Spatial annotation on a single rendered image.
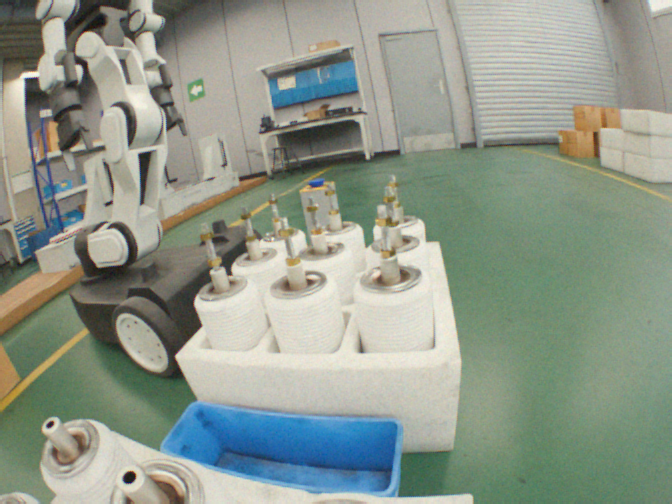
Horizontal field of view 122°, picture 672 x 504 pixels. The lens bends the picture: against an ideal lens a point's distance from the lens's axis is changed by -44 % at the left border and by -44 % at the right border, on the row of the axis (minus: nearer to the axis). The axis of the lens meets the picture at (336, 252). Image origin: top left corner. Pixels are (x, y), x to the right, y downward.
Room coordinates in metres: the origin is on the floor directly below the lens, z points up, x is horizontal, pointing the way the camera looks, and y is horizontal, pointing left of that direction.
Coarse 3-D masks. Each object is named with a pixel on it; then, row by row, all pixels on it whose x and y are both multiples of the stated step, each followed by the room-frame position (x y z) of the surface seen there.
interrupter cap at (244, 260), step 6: (264, 252) 0.55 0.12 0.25; (270, 252) 0.54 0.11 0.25; (276, 252) 0.53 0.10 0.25; (240, 258) 0.54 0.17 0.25; (246, 258) 0.53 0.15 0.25; (264, 258) 0.51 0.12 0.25; (270, 258) 0.51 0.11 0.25; (240, 264) 0.50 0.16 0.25; (246, 264) 0.50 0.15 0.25; (252, 264) 0.49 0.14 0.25; (258, 264) 0.50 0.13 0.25
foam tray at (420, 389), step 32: (352, 320) 0.39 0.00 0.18; (448, 320) 0.34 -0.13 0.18; (192, 352) 0.37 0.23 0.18; (224, 352) 0.36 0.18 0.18; (256, 352) 0.35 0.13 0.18; (352, 352) 0.32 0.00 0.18; (416, 352) 0.29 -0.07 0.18; (448, 352) 0.28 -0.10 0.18; (192, 384) 0.36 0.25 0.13; (224, 384) 0.34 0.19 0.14; (256, 384) 0.33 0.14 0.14; (288, 384) 0.32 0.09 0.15; (320, 384) 0.30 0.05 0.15; (352, 384) 0.29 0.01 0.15; (384, 384) 0.28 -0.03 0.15; (416, 384) 0.27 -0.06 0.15; (448, 384) 0.26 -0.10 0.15; (320, 416) 0.31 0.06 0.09; (352, 416) 0.30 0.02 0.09; (384, 416) 0.28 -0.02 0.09; (416, 416) 0.27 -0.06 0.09; (448, 416) 0.26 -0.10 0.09; (416, 448) 0.27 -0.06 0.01; (448, 448) 0.26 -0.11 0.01
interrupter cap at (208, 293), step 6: (228, 276) 0.46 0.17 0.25; (234, 276) 0.45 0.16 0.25; (240, 276) 0.45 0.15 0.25; (210, 282) 0.44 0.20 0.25; (234, 282) 0.43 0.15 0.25; (240, 282) 0.42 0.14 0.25; (246, 282) 0.42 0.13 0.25; (204, 288) 0.43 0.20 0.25; (210, 288) 0.42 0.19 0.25; (234, 288) 0.41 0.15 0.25; (240, 288) 0.40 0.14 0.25; (198, 294) 0.41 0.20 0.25; (204, 294) 0.40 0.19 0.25; (210, 294) 0.40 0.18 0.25; (216, 294) 0.40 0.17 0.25; (222, 294) 0.39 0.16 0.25; (228, 294) 0.39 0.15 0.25; (234, 294) 0.39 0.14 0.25; (204, 300) 0.39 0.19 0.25; (210, 300) 0.38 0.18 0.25; (216, 300) 0.38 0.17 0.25
